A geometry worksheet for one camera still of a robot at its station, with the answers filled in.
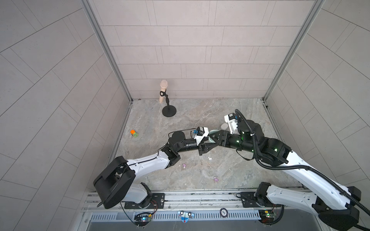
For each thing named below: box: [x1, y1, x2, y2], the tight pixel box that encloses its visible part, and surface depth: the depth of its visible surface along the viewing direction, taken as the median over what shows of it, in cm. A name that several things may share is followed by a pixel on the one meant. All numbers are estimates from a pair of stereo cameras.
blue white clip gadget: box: [177, 210, 195, 223], surface depth 67 cm
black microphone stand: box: [159, 88, 177, 117], surface depth 110 cm
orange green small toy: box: [130, 129, 139, 138], surface depth 96 cm
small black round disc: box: [219, 207, 229, 219], surface depth 69 cm
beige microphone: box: [158, 79, 169, 104], surface depth 91 cm
